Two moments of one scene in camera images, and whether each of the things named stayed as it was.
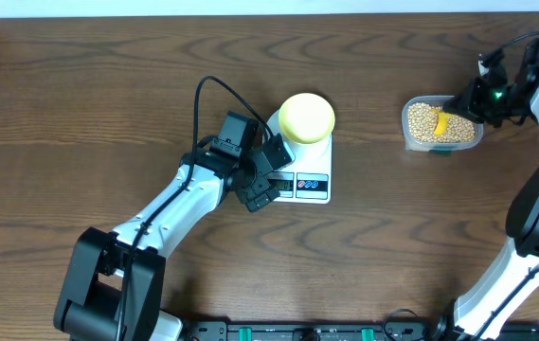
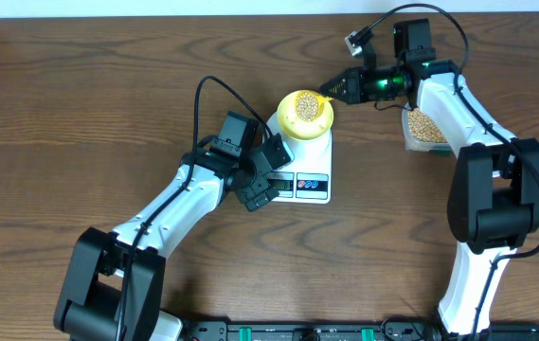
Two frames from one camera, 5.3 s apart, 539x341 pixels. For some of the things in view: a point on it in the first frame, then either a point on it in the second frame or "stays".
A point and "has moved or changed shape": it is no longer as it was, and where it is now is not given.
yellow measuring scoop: (440, 127) has moved or changed shape
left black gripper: (258, 195) stays
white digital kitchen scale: (308, 178) stays
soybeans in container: (422, 120) stays
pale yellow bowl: (307, 117) stays
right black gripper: (467, 103) → (353, 86)
